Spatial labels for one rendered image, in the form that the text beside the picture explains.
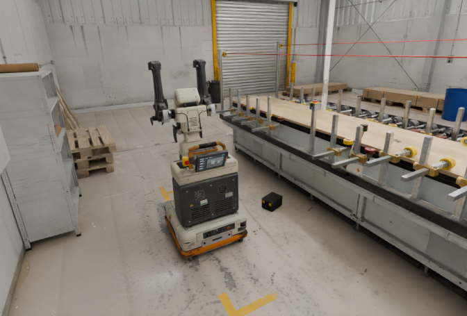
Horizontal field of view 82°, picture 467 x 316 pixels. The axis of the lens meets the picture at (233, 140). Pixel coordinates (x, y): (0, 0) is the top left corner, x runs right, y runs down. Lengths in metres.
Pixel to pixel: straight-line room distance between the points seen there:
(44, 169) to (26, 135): 0.32
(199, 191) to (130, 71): 7.18
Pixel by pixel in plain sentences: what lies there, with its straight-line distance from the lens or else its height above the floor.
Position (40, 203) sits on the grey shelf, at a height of 0.44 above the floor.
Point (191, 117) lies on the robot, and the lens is 2.41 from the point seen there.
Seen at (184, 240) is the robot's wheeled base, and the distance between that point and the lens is 2.39.
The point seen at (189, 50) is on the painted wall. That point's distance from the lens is 9.57.
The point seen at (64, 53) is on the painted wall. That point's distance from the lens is 9.06.
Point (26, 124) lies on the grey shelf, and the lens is 2.79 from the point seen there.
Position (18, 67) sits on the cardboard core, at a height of 1.60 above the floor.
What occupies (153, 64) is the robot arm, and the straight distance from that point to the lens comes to 2.56.
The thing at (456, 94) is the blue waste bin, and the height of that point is 0.62.
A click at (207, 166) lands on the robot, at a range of 2.18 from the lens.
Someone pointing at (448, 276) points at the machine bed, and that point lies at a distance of 2.67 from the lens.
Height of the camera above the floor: 1.72
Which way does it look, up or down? 19 degrees down
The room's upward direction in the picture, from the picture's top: 1 degrees counter-clockwise
